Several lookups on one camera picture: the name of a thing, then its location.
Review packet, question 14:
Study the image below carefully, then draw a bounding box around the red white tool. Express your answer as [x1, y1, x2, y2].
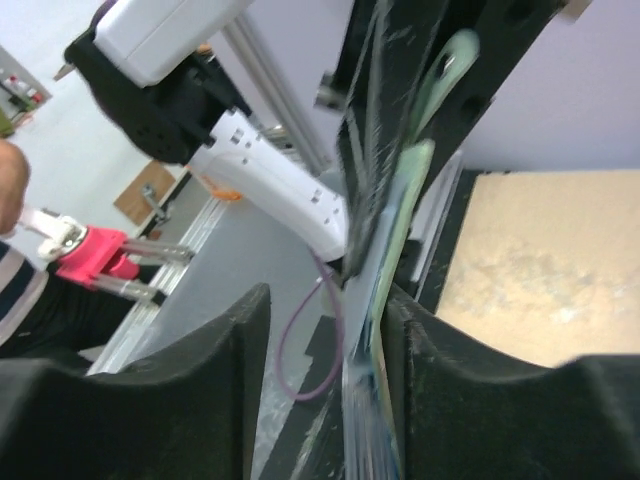
[18, 205, 195, 306]

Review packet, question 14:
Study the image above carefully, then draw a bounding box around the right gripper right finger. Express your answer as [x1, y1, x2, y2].
[385, 288, 639, 479]

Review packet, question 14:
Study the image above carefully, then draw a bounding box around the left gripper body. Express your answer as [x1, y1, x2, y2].
[323, 0, 568, 165]

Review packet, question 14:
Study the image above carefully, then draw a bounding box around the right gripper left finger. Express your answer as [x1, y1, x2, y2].
[1, 284, 271, 479]

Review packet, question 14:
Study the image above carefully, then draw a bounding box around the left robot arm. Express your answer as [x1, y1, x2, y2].
[64, 1, 563, 277]

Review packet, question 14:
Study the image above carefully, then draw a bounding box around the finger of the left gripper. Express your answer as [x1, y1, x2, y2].
[339, 0, 448, 279]
[414, 74, 501, 201]

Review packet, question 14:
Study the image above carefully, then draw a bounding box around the orange bottle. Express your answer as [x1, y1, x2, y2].
[198, 175, 243, 202]

